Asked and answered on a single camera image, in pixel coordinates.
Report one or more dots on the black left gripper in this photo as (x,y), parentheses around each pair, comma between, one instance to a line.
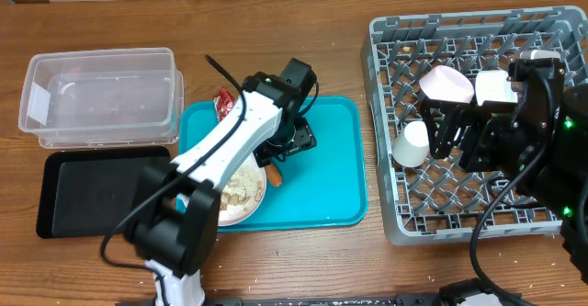
(304,138)

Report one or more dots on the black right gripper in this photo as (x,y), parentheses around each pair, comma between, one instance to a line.
(497,134)

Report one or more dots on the pink bowl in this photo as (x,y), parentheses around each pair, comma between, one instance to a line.
(447,84)

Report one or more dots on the white paper cup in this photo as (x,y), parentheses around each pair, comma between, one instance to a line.
(411,147)

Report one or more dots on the orange carrot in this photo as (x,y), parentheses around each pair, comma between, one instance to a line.
(273,175)

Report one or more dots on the white bowl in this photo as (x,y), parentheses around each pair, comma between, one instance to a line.
(493,86)

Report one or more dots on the red snack wrapper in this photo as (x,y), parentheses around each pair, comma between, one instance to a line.
(223,103)

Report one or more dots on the white plate with food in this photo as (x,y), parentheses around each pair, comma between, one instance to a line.
(243,194)

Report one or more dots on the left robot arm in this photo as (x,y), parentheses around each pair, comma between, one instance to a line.
(174,221)

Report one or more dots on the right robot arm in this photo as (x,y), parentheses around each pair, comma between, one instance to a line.
(558,179)

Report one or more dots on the grey dishwasher rack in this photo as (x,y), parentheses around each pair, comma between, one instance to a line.
(438,202)

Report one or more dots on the teal plastic tray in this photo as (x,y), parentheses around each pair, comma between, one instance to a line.
(323,187)

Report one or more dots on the clear plastic bin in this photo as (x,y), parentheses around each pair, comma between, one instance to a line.
(102,98)

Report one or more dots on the black tray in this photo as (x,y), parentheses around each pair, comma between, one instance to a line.
(86,193)

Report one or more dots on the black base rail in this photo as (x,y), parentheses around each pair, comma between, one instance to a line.
(470,292)

